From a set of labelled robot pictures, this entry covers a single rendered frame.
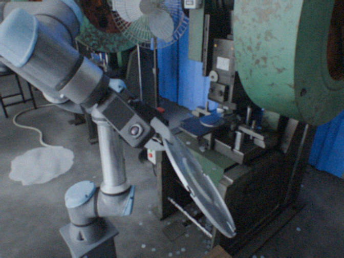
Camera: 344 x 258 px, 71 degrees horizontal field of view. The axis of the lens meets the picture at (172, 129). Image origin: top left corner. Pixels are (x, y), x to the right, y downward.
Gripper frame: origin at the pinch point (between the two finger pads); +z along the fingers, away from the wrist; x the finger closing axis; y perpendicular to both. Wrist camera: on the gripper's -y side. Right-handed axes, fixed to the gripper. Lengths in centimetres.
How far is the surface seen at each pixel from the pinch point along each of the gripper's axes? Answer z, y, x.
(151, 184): 94, 106, 53
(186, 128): 39, 50, -3
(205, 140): 53, 49, -4
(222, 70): 36, 53, -35
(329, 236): 155, 14, -9
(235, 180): 57, 23, 0
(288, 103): 26.1, 4.5, -29.4
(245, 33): 4.7, 12.8, -34.2
